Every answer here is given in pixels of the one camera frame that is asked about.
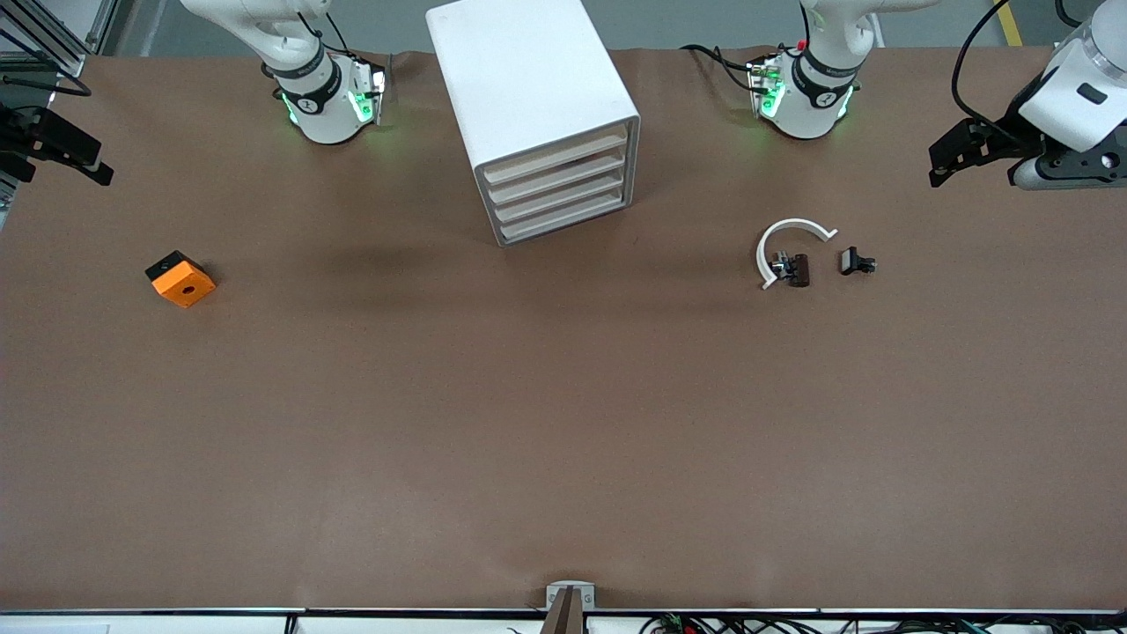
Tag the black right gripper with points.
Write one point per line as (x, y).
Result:
(19, 132)

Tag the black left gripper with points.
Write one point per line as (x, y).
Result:
(1001, 145)

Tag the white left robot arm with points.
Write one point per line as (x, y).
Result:
(814, 106)

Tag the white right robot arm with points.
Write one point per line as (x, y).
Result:
(326, 106)

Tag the small black clip part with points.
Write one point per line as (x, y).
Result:
(850, 261)

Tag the orange and black block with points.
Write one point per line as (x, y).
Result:
(187, 286)

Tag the white curved plastic clip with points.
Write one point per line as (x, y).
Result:
(792, 223)

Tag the brown cylindrical capacitor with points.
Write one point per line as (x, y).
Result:
(799, 271)

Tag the brown table mat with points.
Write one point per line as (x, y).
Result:
(563, 458)

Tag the grey metal edge bracket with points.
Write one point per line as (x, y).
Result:
(553, 592)

